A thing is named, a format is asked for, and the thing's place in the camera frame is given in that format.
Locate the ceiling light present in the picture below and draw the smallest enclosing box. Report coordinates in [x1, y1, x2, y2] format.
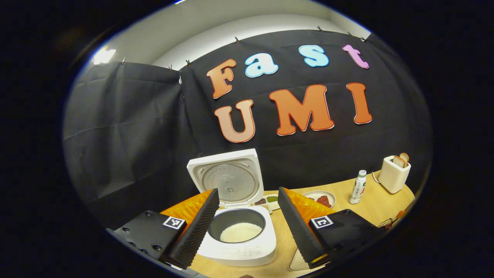
[93, 48, 117, 65]

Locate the white bottle green cap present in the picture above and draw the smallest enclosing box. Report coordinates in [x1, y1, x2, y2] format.
[349, 170, 367, 205]

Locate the clear plastic box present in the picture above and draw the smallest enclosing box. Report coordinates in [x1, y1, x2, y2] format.
[289, 247, 323, 272]

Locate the white rice cooker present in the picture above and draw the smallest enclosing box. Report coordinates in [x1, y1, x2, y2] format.
[187, 149, 277, 267]

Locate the black backdrop cloth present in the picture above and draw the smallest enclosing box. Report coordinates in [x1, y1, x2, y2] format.
[63, 29, 433, 232]

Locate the white toaster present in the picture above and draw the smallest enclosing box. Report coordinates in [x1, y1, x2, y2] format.
[378, 155, 412, 194]

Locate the white rice heap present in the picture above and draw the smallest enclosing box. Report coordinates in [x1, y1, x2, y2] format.
[220, 222, 263, 243]

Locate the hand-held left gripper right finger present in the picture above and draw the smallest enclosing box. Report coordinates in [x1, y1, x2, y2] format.
[277, 187, 386, 270]

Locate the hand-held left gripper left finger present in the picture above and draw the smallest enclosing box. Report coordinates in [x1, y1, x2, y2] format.
[106, 188, 220, 270]

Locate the white round plate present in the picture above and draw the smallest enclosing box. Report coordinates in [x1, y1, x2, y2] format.
[302, 190, 336, 209]

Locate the white divided condiment dish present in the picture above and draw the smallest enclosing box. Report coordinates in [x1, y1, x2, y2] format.
[253, 194, 280, 213]

